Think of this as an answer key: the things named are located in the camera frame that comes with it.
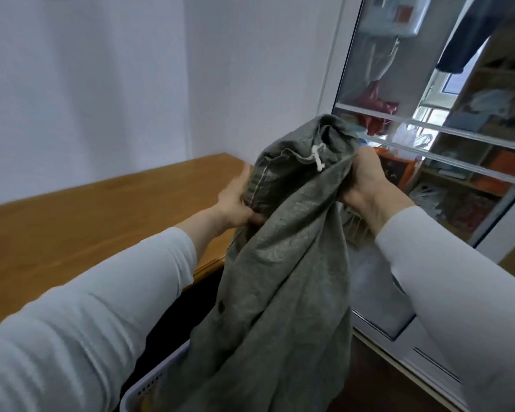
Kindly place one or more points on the white plastic bag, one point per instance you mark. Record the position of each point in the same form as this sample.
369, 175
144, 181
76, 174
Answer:
410, 139

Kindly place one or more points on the person's right forearm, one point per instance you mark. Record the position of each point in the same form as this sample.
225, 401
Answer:
455, 296

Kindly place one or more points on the wooden storage shelf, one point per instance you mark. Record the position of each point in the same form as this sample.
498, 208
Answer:
498, 124

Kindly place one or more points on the white plastic laundry basket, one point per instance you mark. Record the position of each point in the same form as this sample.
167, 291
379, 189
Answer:
154, 376

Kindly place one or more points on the orange storage box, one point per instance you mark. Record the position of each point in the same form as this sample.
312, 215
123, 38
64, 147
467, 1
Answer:
508, 169

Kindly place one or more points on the red plastic bag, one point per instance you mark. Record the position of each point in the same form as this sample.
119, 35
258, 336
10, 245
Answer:
375, 105

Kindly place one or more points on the orange paper bag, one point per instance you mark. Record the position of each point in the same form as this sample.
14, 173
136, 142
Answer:
397, 169

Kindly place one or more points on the person's left thumb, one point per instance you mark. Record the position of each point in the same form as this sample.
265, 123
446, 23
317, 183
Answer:
245, 178

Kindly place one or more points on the dark blue hanging garment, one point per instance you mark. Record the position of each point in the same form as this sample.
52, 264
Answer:
467, 34

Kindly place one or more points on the person's left hand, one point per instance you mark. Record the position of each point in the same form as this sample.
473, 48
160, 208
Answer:
231, 205

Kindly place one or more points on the person's right hand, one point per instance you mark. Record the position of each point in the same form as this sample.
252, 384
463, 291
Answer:
371, 193

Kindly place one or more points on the person's right thumb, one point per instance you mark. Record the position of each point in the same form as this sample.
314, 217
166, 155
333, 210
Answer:
347, 195

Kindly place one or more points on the white framed glass door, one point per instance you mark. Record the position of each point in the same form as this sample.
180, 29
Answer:
332, 59

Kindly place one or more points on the white water heater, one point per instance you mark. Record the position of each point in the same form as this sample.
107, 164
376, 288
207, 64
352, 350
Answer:
395, 14

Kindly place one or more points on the person's left forearm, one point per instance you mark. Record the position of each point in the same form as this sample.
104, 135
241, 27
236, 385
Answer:
90, 321

